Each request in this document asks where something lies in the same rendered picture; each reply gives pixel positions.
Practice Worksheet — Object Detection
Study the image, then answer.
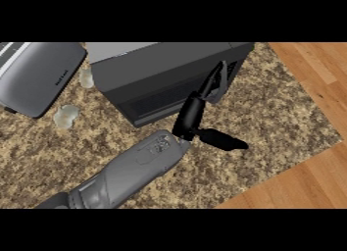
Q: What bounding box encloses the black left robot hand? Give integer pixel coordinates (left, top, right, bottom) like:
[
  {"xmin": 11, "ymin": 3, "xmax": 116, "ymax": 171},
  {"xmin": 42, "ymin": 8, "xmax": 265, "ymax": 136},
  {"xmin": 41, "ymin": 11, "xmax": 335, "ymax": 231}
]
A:
[{"xmin": 171, "ymin": 60, "xmax": 249, "ymax": 152}]

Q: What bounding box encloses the dark grey microwave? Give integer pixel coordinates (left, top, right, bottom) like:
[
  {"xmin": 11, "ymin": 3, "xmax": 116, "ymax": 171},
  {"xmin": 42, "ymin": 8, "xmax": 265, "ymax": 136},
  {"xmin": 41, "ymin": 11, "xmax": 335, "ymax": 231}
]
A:
[{"xmin": 85, "ymin": 41, "xmax": 255, "ymax": 128}]

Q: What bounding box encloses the grey and white toaster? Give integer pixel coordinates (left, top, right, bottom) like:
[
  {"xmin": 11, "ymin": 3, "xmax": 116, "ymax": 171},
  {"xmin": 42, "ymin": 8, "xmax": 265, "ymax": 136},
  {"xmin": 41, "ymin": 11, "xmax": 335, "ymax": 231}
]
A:
[{"xmin": 0, "ymin": 41, "xmax": 89, "ymax": 120}]

